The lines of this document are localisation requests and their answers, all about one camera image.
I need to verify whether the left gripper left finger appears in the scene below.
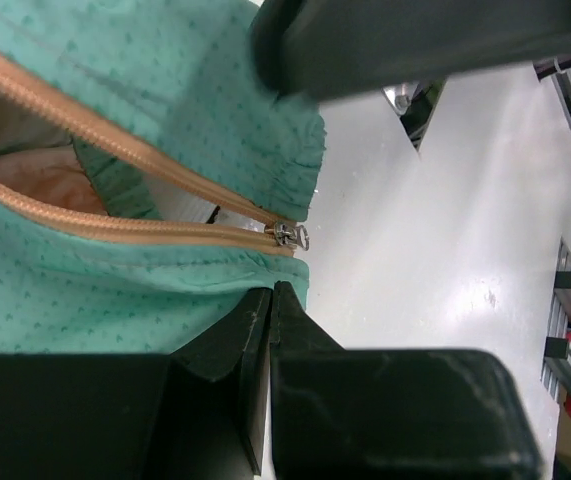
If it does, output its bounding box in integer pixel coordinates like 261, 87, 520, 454
0, 289, 272, 479

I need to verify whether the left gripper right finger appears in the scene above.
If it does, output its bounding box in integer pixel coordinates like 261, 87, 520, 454
270, 282, 545, 479

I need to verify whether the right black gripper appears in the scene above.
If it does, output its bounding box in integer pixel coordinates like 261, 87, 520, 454
250, 0, 571, 103

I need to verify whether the silver zipper slider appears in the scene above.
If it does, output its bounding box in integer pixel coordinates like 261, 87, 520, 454
264, 222, 310, 251

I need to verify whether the orange and teal jacket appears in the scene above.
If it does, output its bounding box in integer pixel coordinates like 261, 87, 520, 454
0, 1, 326, 354

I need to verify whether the metal base plate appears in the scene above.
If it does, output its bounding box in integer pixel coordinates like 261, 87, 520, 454
383, 80, 446, 150

